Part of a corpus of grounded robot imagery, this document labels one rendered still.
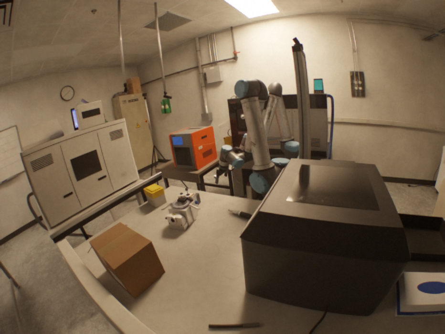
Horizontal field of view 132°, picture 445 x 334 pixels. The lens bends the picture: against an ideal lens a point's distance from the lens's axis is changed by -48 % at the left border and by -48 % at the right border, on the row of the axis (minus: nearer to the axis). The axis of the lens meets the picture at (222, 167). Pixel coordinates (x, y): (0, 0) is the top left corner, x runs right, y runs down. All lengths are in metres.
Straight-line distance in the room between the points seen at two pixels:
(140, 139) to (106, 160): 3.42
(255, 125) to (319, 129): 1.14
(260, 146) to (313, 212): 0.81
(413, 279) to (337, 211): 0.40
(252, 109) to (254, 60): 2.42
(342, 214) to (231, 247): 0.48
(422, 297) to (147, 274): 0.87
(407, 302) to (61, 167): 1.74
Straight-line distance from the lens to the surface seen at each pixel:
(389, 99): 3.48
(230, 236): 0.85
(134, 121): 4.84
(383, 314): 0.70
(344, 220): 0.44
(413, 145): 3.76
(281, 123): 1.91
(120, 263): 0.63
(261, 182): 1.21
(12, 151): 4.39
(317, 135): 2.21
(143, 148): 4.97
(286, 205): 0.47
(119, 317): 0.59
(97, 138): 1.51
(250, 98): 1.19
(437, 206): 2.77
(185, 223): 0.93
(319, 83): 2.22
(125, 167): 1.63
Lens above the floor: 1.45
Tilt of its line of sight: 20 degrees down
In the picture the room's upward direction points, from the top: 8 degrees counter-clockwise
